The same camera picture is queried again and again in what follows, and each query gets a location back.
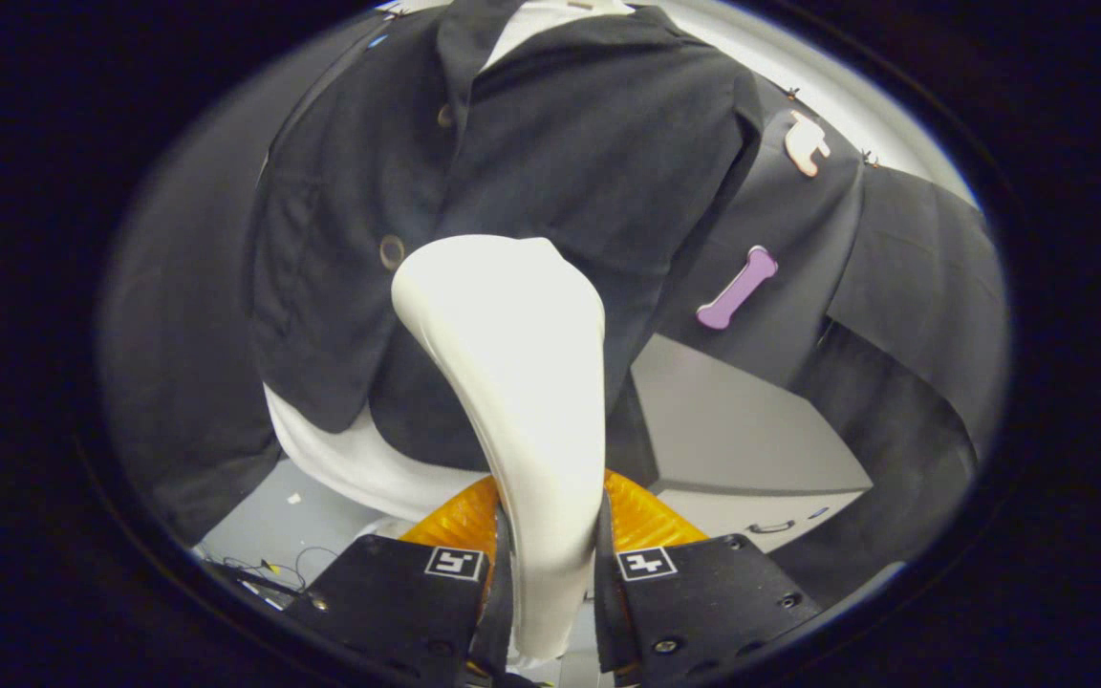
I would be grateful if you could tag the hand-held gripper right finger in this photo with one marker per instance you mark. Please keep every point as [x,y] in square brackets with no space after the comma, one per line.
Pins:
[713,597]

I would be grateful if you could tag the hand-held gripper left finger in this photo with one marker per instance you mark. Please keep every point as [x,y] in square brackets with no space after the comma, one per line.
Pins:
[388,602]

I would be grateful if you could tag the white garment steamer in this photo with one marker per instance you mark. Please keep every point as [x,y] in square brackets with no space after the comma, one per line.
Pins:
[522,382]

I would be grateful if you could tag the black suit jacket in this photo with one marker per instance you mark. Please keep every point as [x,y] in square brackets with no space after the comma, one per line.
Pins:
[589,153]

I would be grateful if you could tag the grey cabinet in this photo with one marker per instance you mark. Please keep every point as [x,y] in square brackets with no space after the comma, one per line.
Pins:
[732,430]

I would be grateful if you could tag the black backdrop cloth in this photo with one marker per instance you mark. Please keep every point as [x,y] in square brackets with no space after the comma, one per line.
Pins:
[895,268]

